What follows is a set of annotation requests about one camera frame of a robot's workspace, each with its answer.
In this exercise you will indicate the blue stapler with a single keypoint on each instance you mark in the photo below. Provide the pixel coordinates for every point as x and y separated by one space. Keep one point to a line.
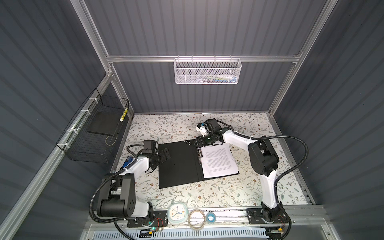
127 162

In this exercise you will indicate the clear tape roll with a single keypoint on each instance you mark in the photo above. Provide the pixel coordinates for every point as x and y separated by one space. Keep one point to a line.
196 219

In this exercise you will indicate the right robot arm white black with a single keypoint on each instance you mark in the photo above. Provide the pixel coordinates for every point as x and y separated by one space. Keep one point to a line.
264 161

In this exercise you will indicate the metal folder lever clip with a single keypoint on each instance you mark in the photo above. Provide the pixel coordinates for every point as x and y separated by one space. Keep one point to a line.
199 153

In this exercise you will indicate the black wire basket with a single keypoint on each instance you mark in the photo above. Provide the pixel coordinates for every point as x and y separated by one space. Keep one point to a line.
79 145

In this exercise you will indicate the yellow marker pen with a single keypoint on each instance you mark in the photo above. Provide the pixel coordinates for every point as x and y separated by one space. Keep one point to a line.
123 114

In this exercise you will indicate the black notebook in basket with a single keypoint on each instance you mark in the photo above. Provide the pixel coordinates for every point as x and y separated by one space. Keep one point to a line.
106 124

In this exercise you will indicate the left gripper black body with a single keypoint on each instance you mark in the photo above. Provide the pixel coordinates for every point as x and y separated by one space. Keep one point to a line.
157 158

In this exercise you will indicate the blue folder black inside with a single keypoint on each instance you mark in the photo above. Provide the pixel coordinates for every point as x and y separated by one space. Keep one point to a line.
183 167

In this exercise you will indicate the mint alarm clock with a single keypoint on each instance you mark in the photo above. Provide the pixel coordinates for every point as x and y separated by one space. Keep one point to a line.
178 213

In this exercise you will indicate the pens in white basket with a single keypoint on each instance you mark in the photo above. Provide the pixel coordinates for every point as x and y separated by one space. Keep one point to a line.
219 79

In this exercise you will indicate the small blue tape roll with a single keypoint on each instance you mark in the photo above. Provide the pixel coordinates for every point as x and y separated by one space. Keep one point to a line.
210 218

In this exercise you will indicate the white wire mesh basket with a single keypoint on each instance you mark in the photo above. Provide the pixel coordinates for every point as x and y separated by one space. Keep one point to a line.
188 70

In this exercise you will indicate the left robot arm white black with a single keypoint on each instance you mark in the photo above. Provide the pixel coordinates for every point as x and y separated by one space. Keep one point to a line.
115 198

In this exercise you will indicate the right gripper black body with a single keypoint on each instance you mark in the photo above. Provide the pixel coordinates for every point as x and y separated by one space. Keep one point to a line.
209 138

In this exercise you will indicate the white printed paper stack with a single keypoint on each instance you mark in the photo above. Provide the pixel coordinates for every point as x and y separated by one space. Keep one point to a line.
218 161

